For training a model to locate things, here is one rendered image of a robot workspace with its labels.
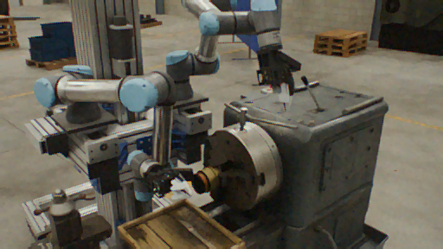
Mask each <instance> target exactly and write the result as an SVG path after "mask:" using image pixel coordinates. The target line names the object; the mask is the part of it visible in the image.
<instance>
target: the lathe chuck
mask: <svg viewBox="0 0 443 249"><path fill-rule="evenodd" d="M240 126H241V125H240V124H232V125H230V126H229V127H225V128H221V129H219V130H217V131H215V134H216V135H217V138H218V140H219V142H220V144H221V148H222V149H223V151H224V153H225V156H226V158H227V159H229V161H228V162H227V163H224V164H223V165H221V166H218V167H216V168H217V169H218V170H220V171H221V173H223V172H225V171H227V170H231V169H238V170H242V171H245V172H247V173H249V174H253V175H256V176H260V173H262V174H263V182H264V183H263V186H256V185H253V186H252V187H251V188H241V187H239V186H236V187H235V188H232V187H230V186H228V187H227V189H226V191H225V195H224V197H223V199H222V201H223V202H224V203H225V205H228V206H229V207H230V208H232V209H234V210H236V211H239V212H244V211H247V210H249V209H250V208H254V207H256V206H257V205H258V204H259V203H260V201H262V203H263V202H264V201H267V200H268V199H269V198H270V197H271V196H272V195H273V191H274V190H275V188H276V184H277V170H276V165H275V162H274V160H273V154H272V152H271V151H270V148H269V147H268V145H267V144H266V142H265V140H264V139H263V137H262V136H261V135H260V134H259V133H258V132H257V131H255V130H254V129H253V128H250V127H249V126H247V125H244V129H245V130H246V132H239V131H237V130H238V129H240ZM260 204H261V203H260ZM260 204H259V205H260Z"/></svg>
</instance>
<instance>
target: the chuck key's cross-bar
mask: <svg viewBox="0 0 443 249"><path fill-rule="evenodd" d="M224 105H225V106H226V107H228V108H230V109H232V111H236V112H238V113H239V114H241V111H239V109H237V108H235V107H232V106H231V105H230V104H229V103H225V104H224ZM244 117H246V118H249V119H250V120H252V121H257V122H261V123H264V124H268V125H277V126H281V127H285V128H292V129H295V130H298V129H299V127H298V126H297V125H294V124H283V123H280V122H276V121H269V120H265V119H261V118H253V117H251V116H249V115H248V114H245V115H244Z"/></svg>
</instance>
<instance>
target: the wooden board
mask: <svg viewBox="0 0 443 249"><path fill-rule="evenodd" d="M171 205H172V206H170V205H168V206H165V207H162V208H159V209H158V210H157V211H154V212H150V213H148V214H147V215H143V216H141V217H140V218H139V220H138V219H135V220H132V221H130V222H126V223H125V224H123V225H121V226H118V231H119V237H120V238H121V239H122V240H123V241H124V242H125V243H126V245H127V246H129V247H130V249H213V248H214V249H225V247H226V248H227V249H245V247H246V243H245V242H244V241H242V239H240V238H239V237H238V236H235V234H234V233H231V232H230V231H229V230H228V229H226V228H225V226H222V225H221V224H220V223H218V222H217V221H215V220H214V219H212V218H210V216H209V215H207V214H206V213H205V212H203V211H202V210H201V209H200V208H198V207H197V206H196V205H194V204H193V203H191V202H190V201H188V200H187V199H186V198H184V199H183V201H179V202H178V203H177V202H175V203H172V204H171ZM182 207H185V208H183V210H182V212H181V208H182ZM179 208H180V209H179ZM177 210H180V211H179V213H180V214H178V211H177ZM188 210H189V211H188ZM174 211H176V212H175V213H173V212H174ZM168 212H169V213H168ZM185 212H186V213H185ZM187 212H188V213H187ZM192 213H193V214H195V216H194V215H193V214H192ZM166 214H167V215H166ZM174 214H175V215H174ZM188 214H189V215H192V216H188ZM173 215H174V216H173ZM178 215H179V216H178ZM181 215H182V216H181ZM185 215H186V216H187V220H186V219H185V218H186V216H185ZM158 216H159V217H158ZM169 216H170V217H169ZM184 216H185V217H184ZM196 216H197V217H198V216H199V217H200V218H199V217H198V218H196ZM155 217H157V218H156V219H155ZM166 217H167V218H166ZM159 218H160V219H159ZM183 219H185V221H183ZM189 219H190V220H189ZM198 219H199V220H198ZM178 220H180V221H181V222H182V223H183V225H181V222H180V221H178ZM188 220H189V221H188ZM154 221H155V222H154ZM161 221H162V222H161ZM164 221H165V222H164ZM187 221H188V222H187ZM192 221H193V222H192ZM195 221H196V222H199V223H196V222H195ZM204 221H207V222H204ZM147 222H150V223H147ZM174 222H175V223H174ZM186 222H187V223H188V224H187V223H186ZM145 223H147V224H145ZM171 223H172V224H171ZM193 223H195V224H193ZM141 224H142V225H141ZM159 224H160V225H159ZM179 224H180V225H179ZM200 224H201V225H200ZM207 224H208V225H207ZM199 225H200V226H199ZM204 225H207V226H209V227H207V226H204ZM188 226H190V227H192V228H193V229H192V228H188ZM211 226H212V227H211ZM135 227H136V228H135ZM210 227H211V229H210ZM132 228H133V230H132ZM206 228H207V229H206ZM128 229H129V230H130V231H129V230H128ZM135 229H136V231H137V232H136V231H135ZM165 229H167V230H165ZM197 229H198V230H199V231H200V232H199V231H198V230H197ZM205 229H206V230H205ZM126 230H128V232H127V231H126ZM178 230H179V231H178ZM204 230H205V231H206V233H205V232H204ZM207 230H208V231H207ZM210 230H211V231H210ZM142 231H143V232H142ZM202 231H203V232H202ZM134 232H135V233H134ZM209 232H210V233H209ZM219 232H220V234H218V233H219ZM129 233H130V234H131V233H132V235H130V234H129ZM201 233H202V234H201ZM204 233H205V234H204ZM200 234H201V235H200ZM135 235H136V236H135ZM156 235H157V236H156ZM190 235H191V236H190ZM203 235H204V236H203ZM213 235H214V236H213ZM216 235H217V237H216ZM128 236H129V237H128ZM224 236H225V237H224ZM205 237H206V238H205ZM213 237H214V238H213ZM204 238H205V239H204ZM207 238H208V239H207ZM218 238H219V239H218ZM225 238H226V239H225ZM209 239H212V241H209ZM135 240H136V241H135ZM203 240H206V241H205V242H203ZM226 241H227V242H226ZM229 242H231V244H229ZM133 243H135V244H133ZM218 243H219V244H218ZM227 243H228V245H227ZM233 243H234V244H235V246H234V244H233ZM207 244H208V245H209V247H208V245H207ZM224 244H226V245H224ZM224 246H225V247H224ZM230 246H231V247H230ZM223 247H224V248H223ZM229 247H230V248H229Z"/></svg>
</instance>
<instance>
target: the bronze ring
mask: <svg viewBox="0 0 443 249"><path fill-rule="evenodd" d="M220 173H221V171H220V170H218V169H217V168H216V167H214V168H212V167H209V166H206V167H203V169H201V170H198V171H197V172H196V174H193V175H192V177H191V178H190V180H191V184H192V187H193V189H194V190H195V191H196V192H197V193H198V194H199V195H203V194H204V193H208V192H210V191H216V190H217V189H218V188H219V186H220V181H219V178H218V176H217V174H220Z"/></svg>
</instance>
